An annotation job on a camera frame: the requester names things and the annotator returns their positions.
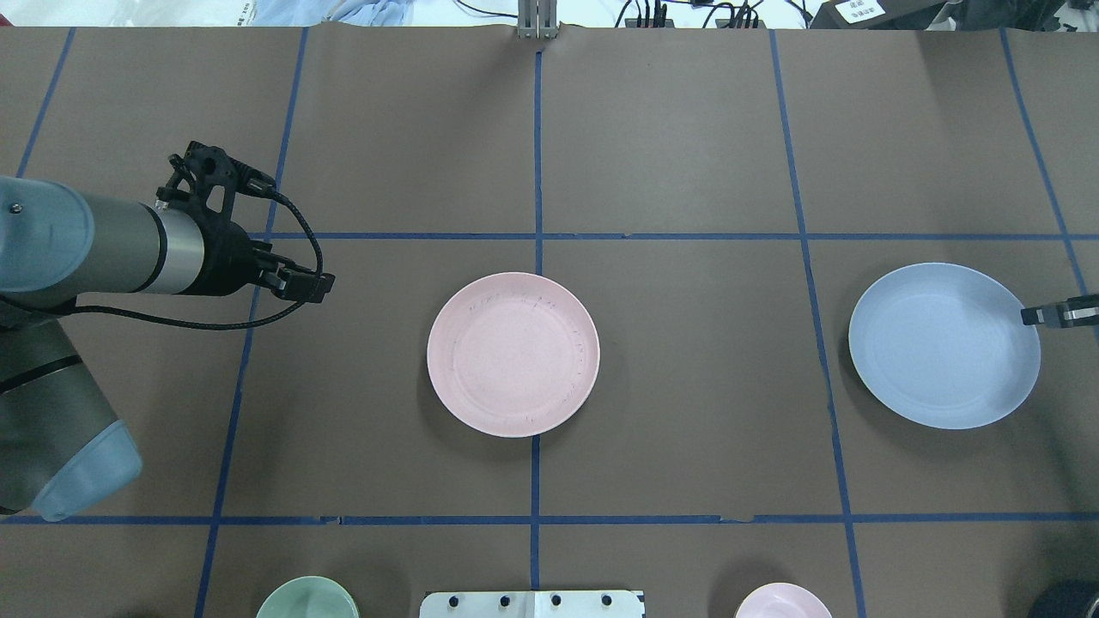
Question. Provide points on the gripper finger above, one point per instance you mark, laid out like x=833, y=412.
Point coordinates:
x=1081, y=311

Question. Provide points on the pink plate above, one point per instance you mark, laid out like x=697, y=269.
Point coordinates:
x=513, y=355

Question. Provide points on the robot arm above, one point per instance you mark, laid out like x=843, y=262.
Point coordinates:
x=64, y=448

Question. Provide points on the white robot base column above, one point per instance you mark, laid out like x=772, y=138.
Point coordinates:
x=561, y=603

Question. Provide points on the pink bowl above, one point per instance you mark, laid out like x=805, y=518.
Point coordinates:
x=782, y=599

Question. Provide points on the blue plate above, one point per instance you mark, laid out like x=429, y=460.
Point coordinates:
x=944, y=346

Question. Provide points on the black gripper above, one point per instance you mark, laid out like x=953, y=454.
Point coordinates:
x=227, y=262

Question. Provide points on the aluminium frame post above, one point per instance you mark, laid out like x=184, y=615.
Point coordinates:
x=537, y=19

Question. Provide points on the dark blue pot with lid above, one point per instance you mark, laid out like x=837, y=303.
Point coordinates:
x=1068, y=598

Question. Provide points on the light blue cloth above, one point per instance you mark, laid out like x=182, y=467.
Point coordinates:
x=309, y=13

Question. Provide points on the green bowl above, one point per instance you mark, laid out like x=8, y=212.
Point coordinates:
x=309, y=596

